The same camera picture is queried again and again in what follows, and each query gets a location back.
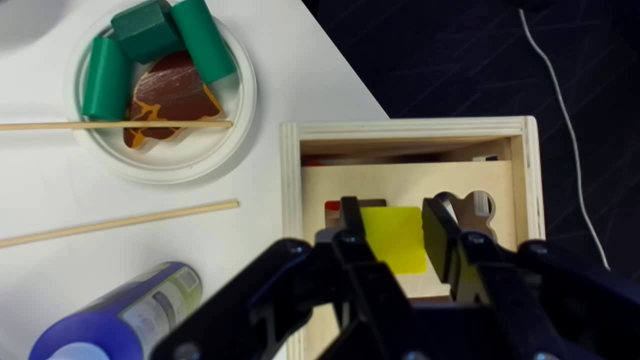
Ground green cube block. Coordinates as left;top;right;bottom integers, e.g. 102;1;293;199
111;0;183;62

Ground white paper plate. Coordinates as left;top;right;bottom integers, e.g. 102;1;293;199
76;22;259;184

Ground wooden shape sorter toy box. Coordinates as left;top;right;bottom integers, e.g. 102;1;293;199
280;116;546;250

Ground yellow wooden block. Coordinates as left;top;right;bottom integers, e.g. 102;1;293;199
362;205;427;276

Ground white cable on floor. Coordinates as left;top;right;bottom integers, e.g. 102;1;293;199
516;6;612;271

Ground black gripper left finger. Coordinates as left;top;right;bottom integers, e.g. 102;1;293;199
332;196;384;279

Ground wooden chopstick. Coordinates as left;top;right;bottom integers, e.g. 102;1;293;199
0;118;234;132
0;199;240;247

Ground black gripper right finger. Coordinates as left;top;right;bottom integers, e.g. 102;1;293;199
421;192;529;313

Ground green cylinder block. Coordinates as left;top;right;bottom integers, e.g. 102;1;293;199
83;35;132;120
171;0;237;83

